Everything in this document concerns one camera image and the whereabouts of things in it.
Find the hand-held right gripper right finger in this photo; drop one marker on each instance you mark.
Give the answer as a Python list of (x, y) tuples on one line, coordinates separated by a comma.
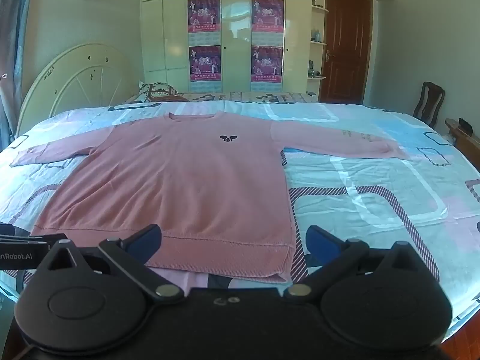
[(318, 242)]

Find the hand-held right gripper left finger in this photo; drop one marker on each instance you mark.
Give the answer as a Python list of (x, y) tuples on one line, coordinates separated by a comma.
[(147, 240)]

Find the pink sweater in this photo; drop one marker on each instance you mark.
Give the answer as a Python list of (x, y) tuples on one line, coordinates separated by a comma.
[(195, 183)]

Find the pastel patterned bed sheet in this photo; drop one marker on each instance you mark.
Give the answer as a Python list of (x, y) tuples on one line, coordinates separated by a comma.
[(375, 202)]

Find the patterned pillow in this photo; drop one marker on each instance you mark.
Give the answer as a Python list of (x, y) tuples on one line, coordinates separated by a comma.
[(159, 92)]

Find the yellow patterned bed cover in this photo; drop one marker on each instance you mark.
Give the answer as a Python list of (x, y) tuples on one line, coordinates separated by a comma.
[(243, 96)]

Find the brown wooden side table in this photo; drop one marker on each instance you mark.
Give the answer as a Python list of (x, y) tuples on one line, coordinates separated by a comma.
[(463, 140)]

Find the cream round headboard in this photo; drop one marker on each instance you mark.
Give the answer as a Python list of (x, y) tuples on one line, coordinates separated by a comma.
[(75, 78)]

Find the dark wooden chair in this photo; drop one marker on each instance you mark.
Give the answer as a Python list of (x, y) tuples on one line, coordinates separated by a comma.
[(431, 97)]

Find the small black object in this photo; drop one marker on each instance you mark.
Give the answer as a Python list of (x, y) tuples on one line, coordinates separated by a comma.
[(465, 125)]

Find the blue grey curtain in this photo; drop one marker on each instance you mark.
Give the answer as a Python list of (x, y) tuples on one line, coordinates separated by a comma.
[(11, 63)]

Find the cream corner shelves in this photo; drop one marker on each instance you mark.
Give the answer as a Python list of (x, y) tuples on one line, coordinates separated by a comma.
[(318, 43)]

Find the brown wooden door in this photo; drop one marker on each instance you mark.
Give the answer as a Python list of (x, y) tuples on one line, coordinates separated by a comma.
[(347, 45)]

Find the cream wardrobe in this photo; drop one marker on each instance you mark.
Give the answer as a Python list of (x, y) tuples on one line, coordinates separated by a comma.
[(236, 26)]

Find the pink wall poster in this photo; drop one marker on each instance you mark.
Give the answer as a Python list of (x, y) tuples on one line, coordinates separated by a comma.
[(204, 65), (267, 65), (204, 17), (267, 17)]

